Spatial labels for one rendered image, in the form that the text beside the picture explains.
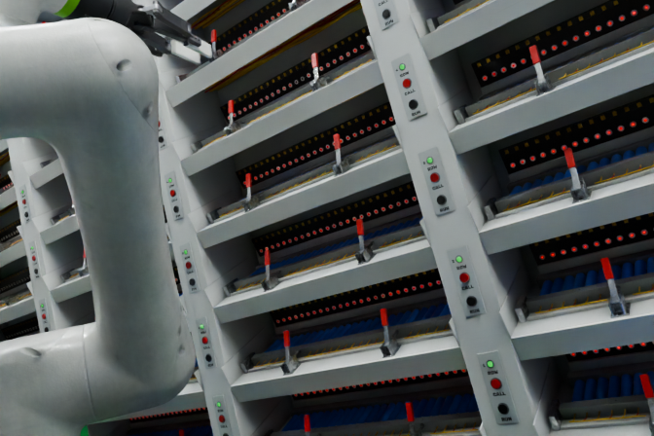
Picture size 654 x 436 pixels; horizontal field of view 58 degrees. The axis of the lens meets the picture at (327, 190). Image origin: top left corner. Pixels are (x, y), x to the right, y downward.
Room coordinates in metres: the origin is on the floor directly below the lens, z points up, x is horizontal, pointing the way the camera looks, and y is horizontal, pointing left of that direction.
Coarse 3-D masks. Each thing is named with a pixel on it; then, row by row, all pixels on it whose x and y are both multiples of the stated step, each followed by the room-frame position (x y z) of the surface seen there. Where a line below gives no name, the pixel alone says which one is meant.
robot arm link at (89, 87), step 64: (0, 64) 0.51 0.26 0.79; (64, 64) 0.52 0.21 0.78; (128, 64) 0.55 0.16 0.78; (0, 128) 0.54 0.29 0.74; (64, 128) 0.56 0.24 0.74; (128, 128) 0.58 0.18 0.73; (128, 192) 0.63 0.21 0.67; (128, 256) 0.68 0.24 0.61; (128, 320) 0.73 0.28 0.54; (128, 384) 0.77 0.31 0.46
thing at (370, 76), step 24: (360, 72) 1.13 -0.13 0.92; (312, 96) 1.20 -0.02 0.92; (336, 96) 1.18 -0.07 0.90; (240, 120) 1.54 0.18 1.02; (264, 120) 1.28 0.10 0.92; (288, 120) 1.25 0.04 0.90; (192, 144) 1.47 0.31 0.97; (216, 144) 1.37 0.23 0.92; (240, 144) 1.34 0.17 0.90; (192, 168) 1.44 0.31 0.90
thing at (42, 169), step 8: (32, 160) 1.85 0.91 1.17; (40, 160) 1.87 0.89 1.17; (48, 160) 1.89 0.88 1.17; (56, 160) 1.74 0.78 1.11; (24, 168) 1.82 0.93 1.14; (32, 168) 1.84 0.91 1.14; (40, 168) 1.87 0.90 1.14; (48, 168) 1.77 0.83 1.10; (56, 168) 1.76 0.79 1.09; (32, 176) 1.82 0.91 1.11; (40, 176) 1.81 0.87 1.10; (48, 176) 1.79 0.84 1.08; (56, 176) 1.78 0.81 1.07; (40, 184) 1.82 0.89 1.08
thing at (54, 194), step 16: (16, 144) 1.86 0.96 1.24; (32, 144) 1.86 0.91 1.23; (48, 144) 1.90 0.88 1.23; (16, 160) 1.86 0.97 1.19; (16, 176) 1.87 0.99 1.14; (64, 176) 1.94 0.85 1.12; (16, 192) 1.88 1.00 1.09; (32, 192) 1.83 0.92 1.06; (48, 192) 1.88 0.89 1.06; (64, 192) 1.93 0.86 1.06; (32, 208) 1.84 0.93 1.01; (48, 208) 1.87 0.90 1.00; (32, 224) 1.85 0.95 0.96; (32, 240) 1.86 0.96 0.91; (64, 240) 1.90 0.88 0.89; (80, 240) 1.95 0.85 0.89; (48, 256) 1.85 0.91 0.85; (64, 256) 1.89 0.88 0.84; (80, 256) 1.94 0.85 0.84; (32, 272) 1.87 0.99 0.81; (48, 272) 1.84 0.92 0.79; (32, 288) 1.88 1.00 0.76; (48, 304) 1.84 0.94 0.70; (64, 304) 1.87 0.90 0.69; (80, 304) 1.91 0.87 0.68; (64, 320) 1.86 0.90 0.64; (96, 432) 1.89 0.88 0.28
